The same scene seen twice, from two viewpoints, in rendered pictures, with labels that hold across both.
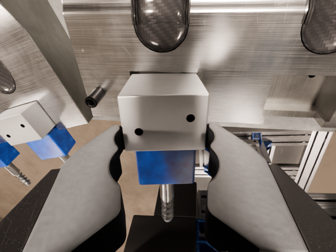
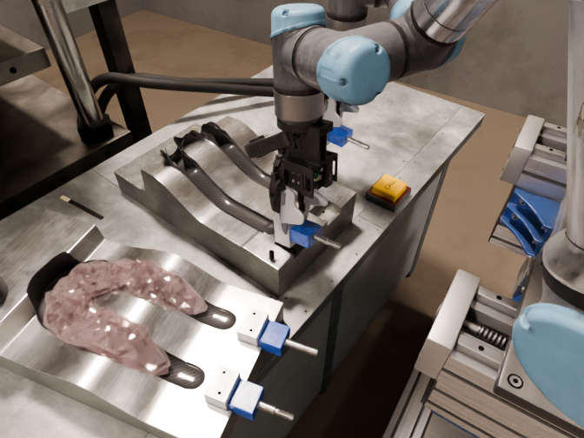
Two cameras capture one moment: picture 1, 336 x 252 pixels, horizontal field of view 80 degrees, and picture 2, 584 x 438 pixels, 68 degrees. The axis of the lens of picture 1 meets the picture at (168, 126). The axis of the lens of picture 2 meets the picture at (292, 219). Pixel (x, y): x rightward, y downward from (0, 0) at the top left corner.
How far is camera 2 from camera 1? 0.77 m
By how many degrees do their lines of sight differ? 76
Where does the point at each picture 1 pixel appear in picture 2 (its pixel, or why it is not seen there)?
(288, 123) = (365, 243)
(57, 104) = (261, 306)
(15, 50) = (228, 296)
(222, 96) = not seen: hidden behind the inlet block
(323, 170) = not seen: outside the picture
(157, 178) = (309, 231)
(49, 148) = (276, 330)
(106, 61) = (264, 247)
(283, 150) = not seen: hidden behind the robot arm
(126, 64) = (270, 242)
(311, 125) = (373, 235)
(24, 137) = (259, 321)
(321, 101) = (335, 210)
